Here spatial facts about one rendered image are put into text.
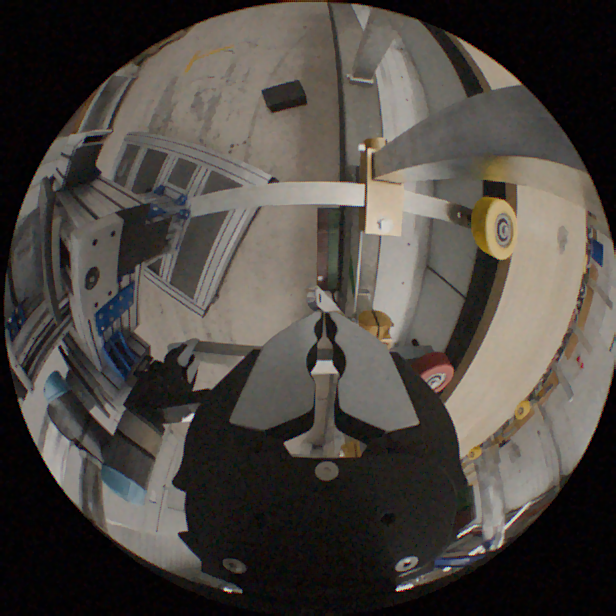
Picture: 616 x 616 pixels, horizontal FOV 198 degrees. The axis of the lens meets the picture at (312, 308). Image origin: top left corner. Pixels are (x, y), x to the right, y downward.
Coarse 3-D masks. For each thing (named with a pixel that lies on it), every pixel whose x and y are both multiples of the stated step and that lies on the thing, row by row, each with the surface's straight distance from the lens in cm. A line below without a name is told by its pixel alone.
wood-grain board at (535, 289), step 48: (528, 192) 37; (528, 240) 37; (576, 240) 76; (528, 288) 41; (576, 288) 91; (480, 336) 37; (528, 336) 53; (480, 384) 49; (528, 384) 92; (480, 432) 102
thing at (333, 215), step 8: (336, 216) 39; (336, 224) 39; (336, 232) 39; (336, 240) 39; (336, 248) 40; (336, 256) 40; (328, 264) 41; (336, 264) 41; (328, 272) 41; (336, 272) 41; (328, 280) 42; (336, 280) 42; (328, 288) 42
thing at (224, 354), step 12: (204, 348) 38; (216, 348) 37; (228, 348) 36; (240, 348) 36; (252, 348) 35; (396, 348) 37; (408, 348) 37; (420, 348) 38; (432, 348) 39; (204, 360) 39; (216, 360) 38; (228, 360) 36; (240, 360) 35; (324, 360) 32; (408, 360) 36; (312, 372) 34; (324, 372) 34; (336, 372) 34
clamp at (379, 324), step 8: (368, 312) 31; (376, 312) 31; (360, 320) 29; (368, 320) 29; (376, 320) 30; (384, 320) 30; (368, 328) 28; (376, 328) 28; (384, 328) 28; (392, 328) 31; (376, 336) 29; (384, 336) 29
